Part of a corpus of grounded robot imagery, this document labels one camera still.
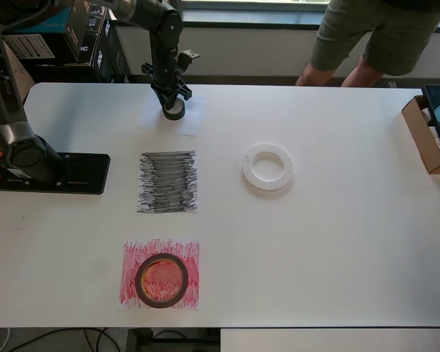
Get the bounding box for white panel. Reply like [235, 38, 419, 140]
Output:
[219, 328, 440, 352]

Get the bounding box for black box white barcode label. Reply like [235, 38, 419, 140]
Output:
[1, 33, 80, 67]

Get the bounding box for red 3M tape roll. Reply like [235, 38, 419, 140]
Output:
[134, 252, 189, 309]

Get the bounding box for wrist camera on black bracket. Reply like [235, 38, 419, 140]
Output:
[175, 48, 202, 74]

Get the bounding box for red scribbled paper sheet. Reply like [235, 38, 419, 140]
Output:
[117, 238, 201, 311]

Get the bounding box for open brown cardboard box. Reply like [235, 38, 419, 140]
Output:
[401, 94, 440, 175]

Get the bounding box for black table frame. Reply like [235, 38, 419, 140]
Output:
[126, 328, 221, 352]

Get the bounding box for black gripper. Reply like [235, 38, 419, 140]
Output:
[141, 62, 192, 111]

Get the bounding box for black floor cable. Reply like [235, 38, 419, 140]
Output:
[7, 327, 114, 352]

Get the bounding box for blank white paper sheet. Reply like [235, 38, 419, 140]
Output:
[138, 91, 206, 137]

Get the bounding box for black tape roll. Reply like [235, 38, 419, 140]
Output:
[164, 98, 187, 121]

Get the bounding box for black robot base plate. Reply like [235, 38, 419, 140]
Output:
[0, 153, 111, 195]

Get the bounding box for person in dark shirt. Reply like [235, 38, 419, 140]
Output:
[295, 0, 440, 88]

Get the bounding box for dark printed box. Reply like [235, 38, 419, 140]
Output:
[104, 16, 133, 84]

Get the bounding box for black scribbled paper sheet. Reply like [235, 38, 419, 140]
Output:
[136, 149, 199, 214]

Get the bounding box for tall GX760A cardboard box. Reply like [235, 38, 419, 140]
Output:
[0, 36, 37, 128]

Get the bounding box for black box white letters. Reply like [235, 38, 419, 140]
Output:
[91, 4, 113, 67]

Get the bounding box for black box teal print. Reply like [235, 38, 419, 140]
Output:
[7, 0, 96, 63]

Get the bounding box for white tape roll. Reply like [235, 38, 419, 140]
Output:
[238, 143, 296, 197]

